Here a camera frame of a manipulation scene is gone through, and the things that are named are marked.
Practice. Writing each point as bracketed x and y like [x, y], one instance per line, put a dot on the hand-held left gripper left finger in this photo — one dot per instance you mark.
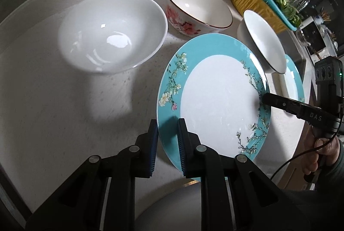
[153, 145]

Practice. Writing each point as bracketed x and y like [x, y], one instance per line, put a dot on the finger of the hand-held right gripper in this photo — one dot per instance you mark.
[279, 103]

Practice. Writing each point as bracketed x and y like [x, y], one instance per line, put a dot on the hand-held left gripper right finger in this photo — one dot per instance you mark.
[182, 147]

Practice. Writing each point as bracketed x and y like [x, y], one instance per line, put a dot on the teal floral rim plate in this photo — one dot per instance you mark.
[294, 80]
[220, 102]

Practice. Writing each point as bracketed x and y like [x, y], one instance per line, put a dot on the small white dark-rimmed bowl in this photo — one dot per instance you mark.
[262, 37]

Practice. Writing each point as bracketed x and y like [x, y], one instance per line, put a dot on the large white bowl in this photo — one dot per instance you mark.
[113, 34]

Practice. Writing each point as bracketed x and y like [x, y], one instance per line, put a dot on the pink floral bowl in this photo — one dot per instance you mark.
[193, 10]

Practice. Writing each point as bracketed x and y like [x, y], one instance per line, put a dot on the person's right hand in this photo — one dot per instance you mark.
[326, 151]

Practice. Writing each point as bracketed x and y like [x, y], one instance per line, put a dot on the chopstick holder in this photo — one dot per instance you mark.
[322, 19]

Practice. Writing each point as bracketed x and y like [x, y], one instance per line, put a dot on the green leafy vegetables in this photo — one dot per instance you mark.
[285, 2]

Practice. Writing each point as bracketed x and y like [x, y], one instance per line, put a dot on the yellow ribbed basket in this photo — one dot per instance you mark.
[252, 2]

